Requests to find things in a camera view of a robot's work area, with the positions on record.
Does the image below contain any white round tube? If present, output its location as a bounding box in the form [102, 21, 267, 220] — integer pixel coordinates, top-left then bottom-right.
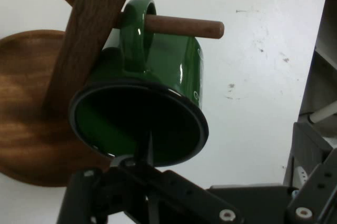
[309, 102, 337, 124]

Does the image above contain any white power strip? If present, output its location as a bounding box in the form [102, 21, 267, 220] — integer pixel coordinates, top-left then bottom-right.
[283, 155, 309, 190]

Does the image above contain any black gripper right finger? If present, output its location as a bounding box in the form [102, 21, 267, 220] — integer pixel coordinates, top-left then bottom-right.
[286, 122, 337, 224]

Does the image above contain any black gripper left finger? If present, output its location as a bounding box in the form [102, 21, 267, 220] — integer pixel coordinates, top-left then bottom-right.
[56, 131, 244, 224]

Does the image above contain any green enamel mug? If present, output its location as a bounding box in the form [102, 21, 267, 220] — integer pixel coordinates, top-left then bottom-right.
[68, 0, 209, 168]

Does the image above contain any brown wooden mug tree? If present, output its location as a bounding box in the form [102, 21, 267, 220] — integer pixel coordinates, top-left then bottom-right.
[0, 0, 225, 187]

